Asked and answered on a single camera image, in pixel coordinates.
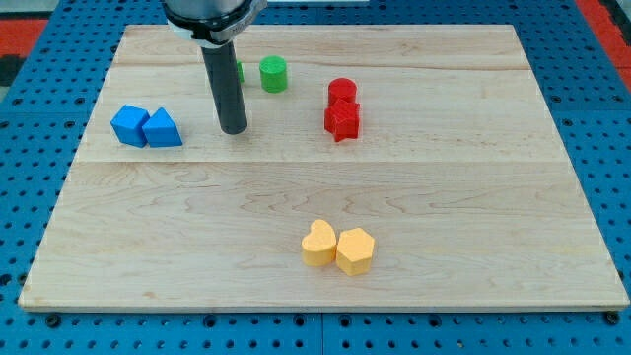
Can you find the green star block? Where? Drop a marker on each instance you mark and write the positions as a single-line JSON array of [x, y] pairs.
[[241, 73]]

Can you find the grey robot arm flange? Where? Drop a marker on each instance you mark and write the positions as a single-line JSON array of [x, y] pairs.
[[211, 23]]

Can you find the red star block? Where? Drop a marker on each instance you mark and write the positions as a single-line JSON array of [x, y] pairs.
[[342, 120]]

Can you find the yellow heart block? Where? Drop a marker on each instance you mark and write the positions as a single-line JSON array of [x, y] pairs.
[[319, 244]]

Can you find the yellow hexagon block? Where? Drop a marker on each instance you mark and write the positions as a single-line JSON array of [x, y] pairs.
[[355, 251]]

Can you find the red cylinder block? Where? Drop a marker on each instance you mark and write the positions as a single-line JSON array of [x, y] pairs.
[[341, 89]]

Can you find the green cylinder block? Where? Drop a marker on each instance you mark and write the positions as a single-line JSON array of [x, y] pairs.
[[273, 74]]

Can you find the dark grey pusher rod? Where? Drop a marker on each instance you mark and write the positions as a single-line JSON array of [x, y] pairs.
[[223, 75]]

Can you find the blue triangle block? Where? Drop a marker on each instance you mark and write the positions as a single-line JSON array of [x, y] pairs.
[[161, 131]]

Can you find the blue cube block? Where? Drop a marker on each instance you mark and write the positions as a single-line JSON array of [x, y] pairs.
[[127, 125]]

